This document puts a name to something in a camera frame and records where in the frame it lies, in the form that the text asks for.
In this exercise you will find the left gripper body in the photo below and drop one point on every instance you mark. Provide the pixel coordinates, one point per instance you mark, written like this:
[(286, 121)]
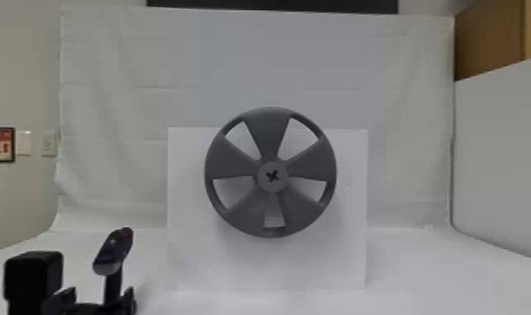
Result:
[(94, 309)]

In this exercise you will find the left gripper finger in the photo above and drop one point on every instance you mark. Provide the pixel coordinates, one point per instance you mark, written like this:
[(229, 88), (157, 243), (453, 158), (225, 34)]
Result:
[(129, 301), (65, 297)]

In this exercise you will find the grey wheel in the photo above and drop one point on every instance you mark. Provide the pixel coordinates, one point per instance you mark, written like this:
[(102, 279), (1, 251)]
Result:
[(230, 160)]

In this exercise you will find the white panel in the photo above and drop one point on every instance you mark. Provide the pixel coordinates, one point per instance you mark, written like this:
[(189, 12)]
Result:
[(498, 154), (190, 246)]

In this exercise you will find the cardboard box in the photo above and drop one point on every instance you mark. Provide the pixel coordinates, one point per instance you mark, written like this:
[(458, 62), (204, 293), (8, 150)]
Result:
[(485, 39)]

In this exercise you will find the white wall switch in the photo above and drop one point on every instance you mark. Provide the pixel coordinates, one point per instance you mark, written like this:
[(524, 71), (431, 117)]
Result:
[(49, 143), (24, 143)]

